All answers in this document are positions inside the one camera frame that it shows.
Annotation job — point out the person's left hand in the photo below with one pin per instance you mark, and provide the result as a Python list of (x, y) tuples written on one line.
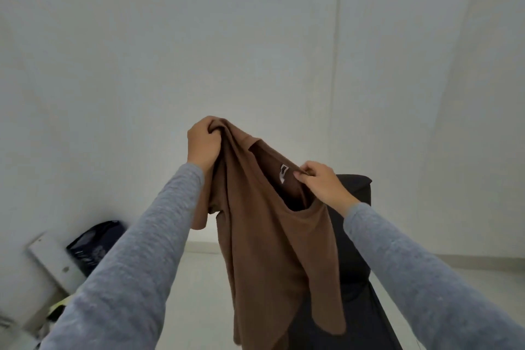
[(201, 145)]

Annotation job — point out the person's right hand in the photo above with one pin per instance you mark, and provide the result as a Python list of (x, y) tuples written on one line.
[(326, 185)]

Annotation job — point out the person's left fingers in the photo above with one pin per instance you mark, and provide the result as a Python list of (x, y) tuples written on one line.
[(212, 125)]

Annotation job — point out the person's right thumb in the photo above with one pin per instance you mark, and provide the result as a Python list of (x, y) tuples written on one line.
[(302, 177)]

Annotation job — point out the brown t-shirt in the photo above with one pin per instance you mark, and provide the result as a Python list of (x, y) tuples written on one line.
[(270, 247)]

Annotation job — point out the person's right forearm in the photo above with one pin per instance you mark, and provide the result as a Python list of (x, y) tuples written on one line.
[(426, 284)]

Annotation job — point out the person's left forearm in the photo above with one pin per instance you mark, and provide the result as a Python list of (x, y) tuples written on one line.
[(131, 267)]

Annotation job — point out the black chair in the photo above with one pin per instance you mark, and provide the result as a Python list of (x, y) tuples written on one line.
[(352, 263)]

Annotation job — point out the black plastic bag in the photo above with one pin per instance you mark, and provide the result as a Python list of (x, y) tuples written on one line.
[(95, 244)]

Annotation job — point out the white board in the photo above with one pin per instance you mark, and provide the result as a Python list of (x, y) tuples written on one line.
[(55, 261)]

